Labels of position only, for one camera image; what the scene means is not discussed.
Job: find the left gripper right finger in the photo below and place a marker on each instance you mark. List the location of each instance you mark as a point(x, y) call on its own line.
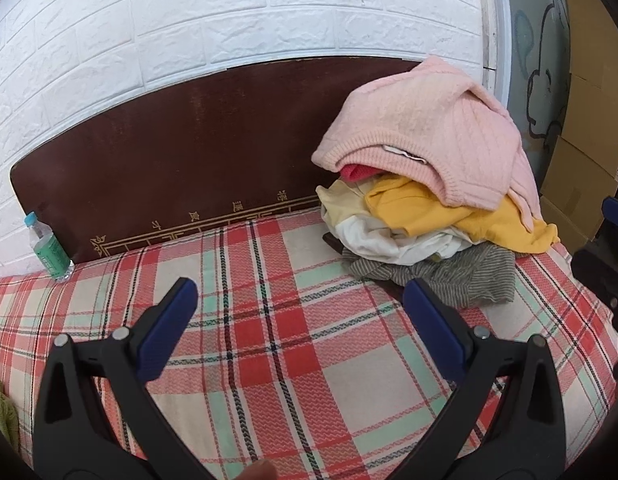
point(505, 417)

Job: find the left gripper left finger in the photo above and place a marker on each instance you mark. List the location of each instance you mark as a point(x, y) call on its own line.
point(73, 437)

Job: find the pink knit sweater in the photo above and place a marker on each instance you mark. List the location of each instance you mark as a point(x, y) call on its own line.
point(435, 125)

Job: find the green knit sweater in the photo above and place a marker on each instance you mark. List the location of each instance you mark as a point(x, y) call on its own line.
point(9, 425)

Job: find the brown cardboard sheet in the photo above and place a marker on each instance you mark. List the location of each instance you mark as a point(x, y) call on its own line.
point(583, 169)

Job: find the grey striped garment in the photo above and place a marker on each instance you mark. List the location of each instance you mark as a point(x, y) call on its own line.
point(479, 276)

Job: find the green label water bottle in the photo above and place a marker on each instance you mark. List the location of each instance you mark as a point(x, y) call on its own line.
point(47, 249)

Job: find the yellow garment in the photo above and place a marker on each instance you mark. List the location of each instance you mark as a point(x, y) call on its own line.
point(411, 207)

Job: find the plaid red bed sheet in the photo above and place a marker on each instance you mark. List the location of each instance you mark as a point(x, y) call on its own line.
point(290, 357)

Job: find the red garment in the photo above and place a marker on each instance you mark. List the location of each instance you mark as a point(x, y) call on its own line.
point(352, 173)

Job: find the white cream garment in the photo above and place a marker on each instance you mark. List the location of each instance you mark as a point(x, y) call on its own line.
point(345, 213)

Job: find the dark brown wooden headboard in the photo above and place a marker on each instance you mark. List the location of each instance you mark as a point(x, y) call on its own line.
point(215, 150)

